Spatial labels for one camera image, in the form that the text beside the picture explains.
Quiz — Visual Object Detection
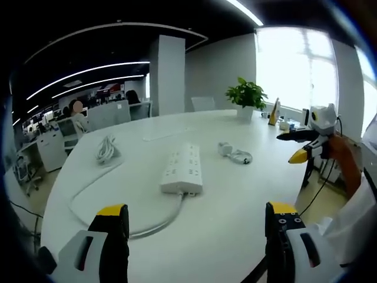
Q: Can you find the grey desk partition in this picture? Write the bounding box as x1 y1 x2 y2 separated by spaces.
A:
87 99 132 131

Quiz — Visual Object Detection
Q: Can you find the yellow and white bottle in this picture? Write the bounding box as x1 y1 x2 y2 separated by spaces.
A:
267 98 281 127

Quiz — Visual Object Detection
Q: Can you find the grey office chair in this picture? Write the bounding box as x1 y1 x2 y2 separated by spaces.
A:
14 155 41 198

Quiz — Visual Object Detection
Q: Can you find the white desk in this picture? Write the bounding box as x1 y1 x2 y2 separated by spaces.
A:
39 108 320 283

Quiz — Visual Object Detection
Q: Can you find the ceiling light strip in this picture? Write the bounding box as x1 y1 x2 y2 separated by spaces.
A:
225 0 265 28
27 61 150 101
52 74 145 100

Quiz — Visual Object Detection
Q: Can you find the white power strip cable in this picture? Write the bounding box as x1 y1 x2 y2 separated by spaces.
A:
69 134 189 239

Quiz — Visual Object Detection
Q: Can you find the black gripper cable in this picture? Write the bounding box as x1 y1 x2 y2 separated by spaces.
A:
299 115 345 216

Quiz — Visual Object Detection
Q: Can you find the white chair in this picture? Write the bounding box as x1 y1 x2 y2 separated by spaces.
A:
191 96 216 112

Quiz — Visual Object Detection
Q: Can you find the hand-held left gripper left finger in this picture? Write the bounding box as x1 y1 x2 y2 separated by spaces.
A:
57 203 131 283

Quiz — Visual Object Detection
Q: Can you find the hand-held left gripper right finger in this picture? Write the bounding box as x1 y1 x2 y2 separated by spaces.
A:
264 201 340 283

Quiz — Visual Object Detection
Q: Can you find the white charger cable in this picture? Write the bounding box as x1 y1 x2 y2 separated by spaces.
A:
228 148 254 164

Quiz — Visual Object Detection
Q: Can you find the white office cabinet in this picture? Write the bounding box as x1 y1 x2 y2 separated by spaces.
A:
36 129 69 173

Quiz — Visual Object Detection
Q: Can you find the white charger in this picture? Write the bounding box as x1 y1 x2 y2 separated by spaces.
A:
217 141 234 156

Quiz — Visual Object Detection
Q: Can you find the white power strip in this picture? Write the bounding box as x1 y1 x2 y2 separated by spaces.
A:
160 142 205 195

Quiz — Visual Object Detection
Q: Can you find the black desk leg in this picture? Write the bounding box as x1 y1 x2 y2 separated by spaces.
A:
301 159 315 189

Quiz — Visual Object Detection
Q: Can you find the green potted plant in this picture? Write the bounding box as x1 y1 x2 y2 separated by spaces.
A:
224 77 269 120

